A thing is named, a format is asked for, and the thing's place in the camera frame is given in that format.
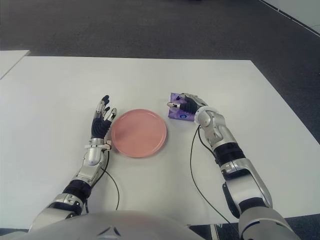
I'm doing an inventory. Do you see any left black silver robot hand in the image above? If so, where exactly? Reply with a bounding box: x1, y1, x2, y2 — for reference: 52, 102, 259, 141
90, 94, 118, 140

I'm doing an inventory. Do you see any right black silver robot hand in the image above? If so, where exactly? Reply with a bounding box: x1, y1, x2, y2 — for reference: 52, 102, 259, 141
166, 92, 210, 118

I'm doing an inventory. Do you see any purple tissue paper pack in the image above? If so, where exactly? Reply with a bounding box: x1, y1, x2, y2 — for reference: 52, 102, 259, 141
167, 92, 196, 122

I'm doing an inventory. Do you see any pink round plate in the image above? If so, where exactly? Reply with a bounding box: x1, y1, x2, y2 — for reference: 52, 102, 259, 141
110, 108, 168, 159

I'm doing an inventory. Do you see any silver robot torso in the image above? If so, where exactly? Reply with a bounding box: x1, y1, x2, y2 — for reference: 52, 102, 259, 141
0, 210, 216, 240

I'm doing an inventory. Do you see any white side table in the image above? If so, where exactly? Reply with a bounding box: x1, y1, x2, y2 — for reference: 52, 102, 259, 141
0, 49, 31, 80

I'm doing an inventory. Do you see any white table with black edge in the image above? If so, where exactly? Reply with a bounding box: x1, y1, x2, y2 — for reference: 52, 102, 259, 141
257, 0, 320, 36

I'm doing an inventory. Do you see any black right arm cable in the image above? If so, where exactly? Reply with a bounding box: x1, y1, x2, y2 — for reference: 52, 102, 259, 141
189, 124, 233, 225

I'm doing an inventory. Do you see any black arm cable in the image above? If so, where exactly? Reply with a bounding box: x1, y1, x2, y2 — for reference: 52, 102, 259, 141
189, 124, 233, 225
84, 149, 120, 214

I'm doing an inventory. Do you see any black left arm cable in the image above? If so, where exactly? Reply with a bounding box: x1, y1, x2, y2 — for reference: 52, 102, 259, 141
84, 149, 120, 214

